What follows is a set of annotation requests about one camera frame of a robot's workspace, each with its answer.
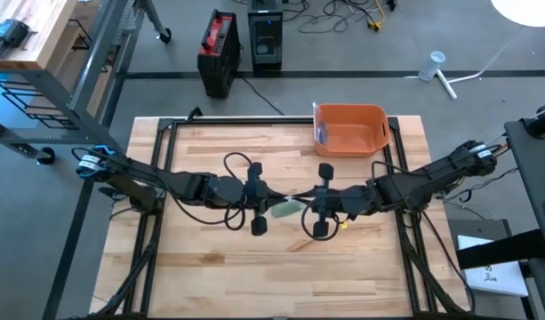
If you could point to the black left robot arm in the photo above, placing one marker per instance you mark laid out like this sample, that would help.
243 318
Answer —
152 178

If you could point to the black cylinder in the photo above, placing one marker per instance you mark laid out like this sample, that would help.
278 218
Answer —
541 122

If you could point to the white cylinder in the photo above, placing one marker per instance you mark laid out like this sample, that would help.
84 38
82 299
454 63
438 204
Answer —
432 66

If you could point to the white paper box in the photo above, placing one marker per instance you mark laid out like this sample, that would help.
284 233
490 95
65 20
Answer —
494 275

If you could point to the wooden table on casters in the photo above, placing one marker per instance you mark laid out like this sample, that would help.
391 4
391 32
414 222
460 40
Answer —
32 26

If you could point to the orange plastic tub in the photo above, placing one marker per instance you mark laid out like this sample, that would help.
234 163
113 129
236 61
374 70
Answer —
352 129

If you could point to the black table side rail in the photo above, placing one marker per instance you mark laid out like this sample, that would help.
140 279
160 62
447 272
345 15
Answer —
156 249
407 266

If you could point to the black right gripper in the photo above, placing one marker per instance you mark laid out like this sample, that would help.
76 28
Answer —
325 200

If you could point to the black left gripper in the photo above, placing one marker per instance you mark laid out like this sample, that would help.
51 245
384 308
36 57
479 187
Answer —
255 195

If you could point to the yellow tag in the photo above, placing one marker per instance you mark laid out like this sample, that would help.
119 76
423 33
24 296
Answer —
343 225

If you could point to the black computer tower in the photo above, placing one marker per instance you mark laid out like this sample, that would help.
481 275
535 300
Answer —
265 35

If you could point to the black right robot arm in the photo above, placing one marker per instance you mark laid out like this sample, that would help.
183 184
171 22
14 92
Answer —
436 178

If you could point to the black table edge rail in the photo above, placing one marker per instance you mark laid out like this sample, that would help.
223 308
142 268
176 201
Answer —
254 120
272 318

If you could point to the grey box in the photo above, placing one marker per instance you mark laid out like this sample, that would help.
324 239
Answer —
476 229

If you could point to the green knit bandage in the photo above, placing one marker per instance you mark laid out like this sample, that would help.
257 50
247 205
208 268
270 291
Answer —
284 210

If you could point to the black rig base bar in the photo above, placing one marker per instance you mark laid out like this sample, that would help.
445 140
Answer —
72 249

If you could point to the red and black power box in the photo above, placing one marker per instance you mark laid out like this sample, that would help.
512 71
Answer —
218 53

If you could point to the clear plastic zip bag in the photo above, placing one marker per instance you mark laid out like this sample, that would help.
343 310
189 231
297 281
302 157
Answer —
286 208
320 126

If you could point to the black side desk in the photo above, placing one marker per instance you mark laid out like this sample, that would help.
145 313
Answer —
534 178

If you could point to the white round-top stand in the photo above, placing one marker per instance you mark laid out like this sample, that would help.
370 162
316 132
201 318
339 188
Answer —
521 9

